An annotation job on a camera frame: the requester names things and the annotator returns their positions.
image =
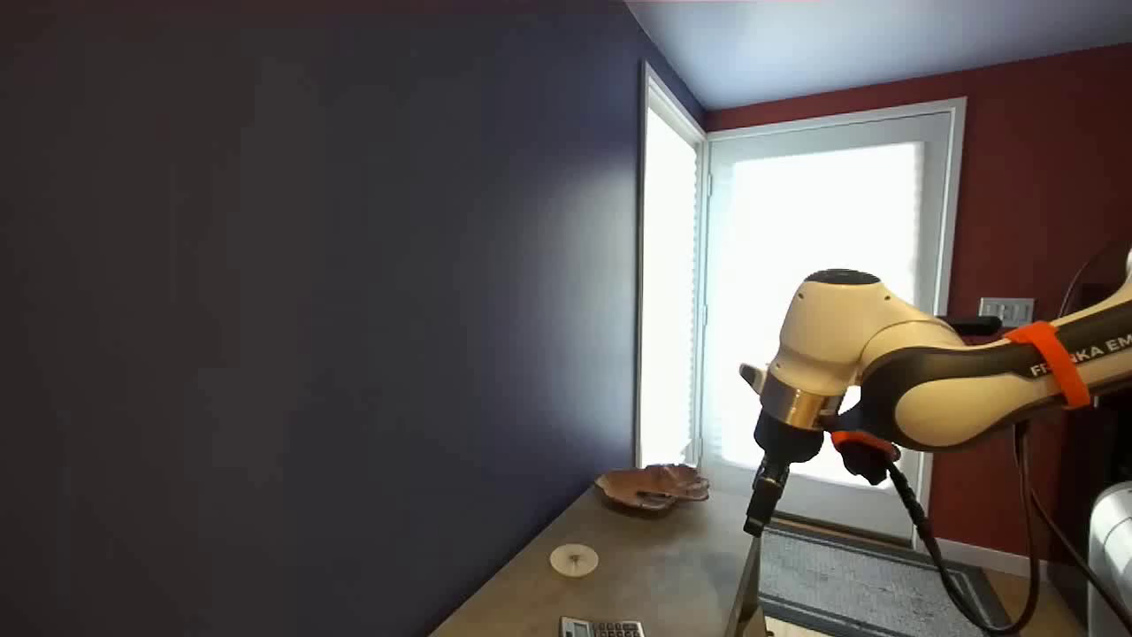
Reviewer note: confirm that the white window door frame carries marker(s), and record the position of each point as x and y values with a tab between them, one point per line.
766	261

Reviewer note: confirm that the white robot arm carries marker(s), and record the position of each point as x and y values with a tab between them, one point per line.
864	363

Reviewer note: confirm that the white wall switch plate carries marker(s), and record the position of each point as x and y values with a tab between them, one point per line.
1007	310

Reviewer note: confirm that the silver calculator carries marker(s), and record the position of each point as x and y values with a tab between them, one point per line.
601	628

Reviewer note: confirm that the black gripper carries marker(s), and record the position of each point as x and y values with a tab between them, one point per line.
779	452

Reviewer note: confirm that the wooden plate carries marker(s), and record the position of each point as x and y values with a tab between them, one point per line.
656	487

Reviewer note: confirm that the white round coaster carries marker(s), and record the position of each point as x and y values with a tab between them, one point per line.
576	562

